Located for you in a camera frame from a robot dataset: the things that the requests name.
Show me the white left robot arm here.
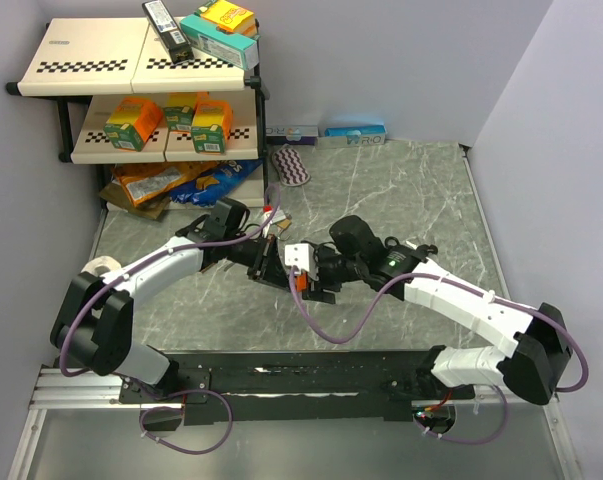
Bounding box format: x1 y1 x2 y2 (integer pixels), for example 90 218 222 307
50 199 286 402

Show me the brown flat packet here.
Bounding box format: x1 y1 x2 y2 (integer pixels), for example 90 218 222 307
98 182 172 221

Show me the orange black padlock with keys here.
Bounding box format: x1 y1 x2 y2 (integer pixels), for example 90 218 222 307
289 271 310 297

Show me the aluminium frame rail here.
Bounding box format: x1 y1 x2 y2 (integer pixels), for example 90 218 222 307
28 362 132 411

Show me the cream black shelf rack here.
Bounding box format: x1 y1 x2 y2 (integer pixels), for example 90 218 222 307
5 17 272 209

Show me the orange green box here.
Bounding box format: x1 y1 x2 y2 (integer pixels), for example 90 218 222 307
163 91 209 132
103 96 163 152
191 100 233 154

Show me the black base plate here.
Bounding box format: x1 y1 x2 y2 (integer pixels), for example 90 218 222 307
119 347 475 426

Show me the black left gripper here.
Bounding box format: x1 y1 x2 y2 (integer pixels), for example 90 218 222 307
225 232 293 292

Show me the orange green box middle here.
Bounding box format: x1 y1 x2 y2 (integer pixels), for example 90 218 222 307
163 91 209 132

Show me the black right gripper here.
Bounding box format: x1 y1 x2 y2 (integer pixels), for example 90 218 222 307
302 245 366 305

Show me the orange green box right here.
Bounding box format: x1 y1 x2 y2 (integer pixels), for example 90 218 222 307
191 100 233 154

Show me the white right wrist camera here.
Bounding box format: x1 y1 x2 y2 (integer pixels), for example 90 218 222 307
284 242 316 273

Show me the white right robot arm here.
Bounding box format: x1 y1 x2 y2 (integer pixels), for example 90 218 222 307
284 215 576 405

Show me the purple white toothpaste box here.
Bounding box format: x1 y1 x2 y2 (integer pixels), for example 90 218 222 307
265 125 319 146

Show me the blue white toothpaste box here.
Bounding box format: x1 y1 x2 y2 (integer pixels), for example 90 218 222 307
316 125 386 149

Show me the purple striped sponge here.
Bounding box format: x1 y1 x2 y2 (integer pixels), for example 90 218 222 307
271 145 311 187

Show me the small brass padlock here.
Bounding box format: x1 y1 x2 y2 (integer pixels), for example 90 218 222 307
276 217 292 232

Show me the white tape roll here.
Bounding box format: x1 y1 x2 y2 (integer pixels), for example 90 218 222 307
82 256 121 276

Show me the orange yellow top box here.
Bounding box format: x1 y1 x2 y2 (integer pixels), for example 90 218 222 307
194 0 258 38

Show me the blue snack bag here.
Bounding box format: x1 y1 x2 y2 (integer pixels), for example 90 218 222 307
169 160 262 207

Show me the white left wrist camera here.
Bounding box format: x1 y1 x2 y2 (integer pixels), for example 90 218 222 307
261 205 288 236

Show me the black long box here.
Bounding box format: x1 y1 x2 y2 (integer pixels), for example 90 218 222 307
142 0 194 64

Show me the orange snack bag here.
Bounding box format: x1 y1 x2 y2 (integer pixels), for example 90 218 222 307
112 161 218 207

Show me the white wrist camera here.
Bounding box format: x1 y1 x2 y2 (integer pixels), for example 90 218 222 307
284 242 316 273
261 205 288 236

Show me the orange green box left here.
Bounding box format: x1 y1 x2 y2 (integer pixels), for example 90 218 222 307
103 96 163 152

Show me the teal white box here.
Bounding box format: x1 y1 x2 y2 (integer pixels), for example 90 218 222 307
179 14 259 71

